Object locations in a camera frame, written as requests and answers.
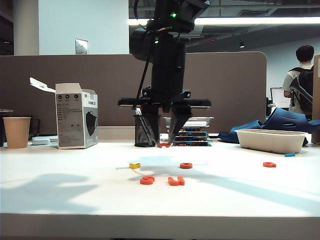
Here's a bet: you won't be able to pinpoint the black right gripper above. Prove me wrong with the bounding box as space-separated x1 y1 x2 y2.
117 64 213 148

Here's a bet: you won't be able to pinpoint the orange letter u magnet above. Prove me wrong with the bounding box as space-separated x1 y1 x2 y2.
167 176 186 187

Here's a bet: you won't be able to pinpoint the orange letter s magnet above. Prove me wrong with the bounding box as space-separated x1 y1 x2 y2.
139 175 156 186

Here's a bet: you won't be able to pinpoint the black mesh pen holder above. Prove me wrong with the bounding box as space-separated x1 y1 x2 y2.
133 114 161 148

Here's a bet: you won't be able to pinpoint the clear pen with black cap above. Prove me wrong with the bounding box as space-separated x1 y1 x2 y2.
134 108 152 142

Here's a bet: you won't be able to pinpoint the stacked colourful boxes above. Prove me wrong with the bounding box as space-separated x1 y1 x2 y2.
172 127 210 148

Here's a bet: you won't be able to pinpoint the clear plastic box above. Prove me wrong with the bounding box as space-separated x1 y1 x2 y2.
162 116 215 130

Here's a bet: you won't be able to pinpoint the white grey mask box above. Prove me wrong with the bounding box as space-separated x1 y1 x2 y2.
29 76 99 150

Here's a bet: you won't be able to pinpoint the brown desk partition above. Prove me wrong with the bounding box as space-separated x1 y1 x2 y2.
0 51 267 136

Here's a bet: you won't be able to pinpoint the beige pulp tray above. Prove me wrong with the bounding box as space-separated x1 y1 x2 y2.
234 129 309 155

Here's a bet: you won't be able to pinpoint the computer monitor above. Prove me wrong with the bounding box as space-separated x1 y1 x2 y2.
270 87 291 109

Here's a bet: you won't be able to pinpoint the small white plastic case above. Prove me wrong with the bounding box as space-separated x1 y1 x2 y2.
31 136 51 146

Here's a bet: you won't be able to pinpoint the long ceiling light strip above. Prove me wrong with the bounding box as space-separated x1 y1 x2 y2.
127 16 320 26

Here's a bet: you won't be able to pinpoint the black backpack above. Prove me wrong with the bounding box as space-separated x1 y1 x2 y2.
289 65 315 113

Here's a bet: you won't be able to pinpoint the brown paper cup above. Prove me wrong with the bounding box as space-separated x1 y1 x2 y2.
2 116 32 150

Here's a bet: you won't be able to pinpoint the brown wooden cabinet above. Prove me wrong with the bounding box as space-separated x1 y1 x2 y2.
311 53 320 145

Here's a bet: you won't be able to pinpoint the person in beige shirt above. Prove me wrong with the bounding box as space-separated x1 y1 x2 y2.
282 44 315 115

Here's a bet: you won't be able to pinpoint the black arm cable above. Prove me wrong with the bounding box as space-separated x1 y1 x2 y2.
133 0 155 101

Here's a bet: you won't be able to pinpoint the metal wall switch plate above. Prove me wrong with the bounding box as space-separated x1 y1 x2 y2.
74 38 89 56

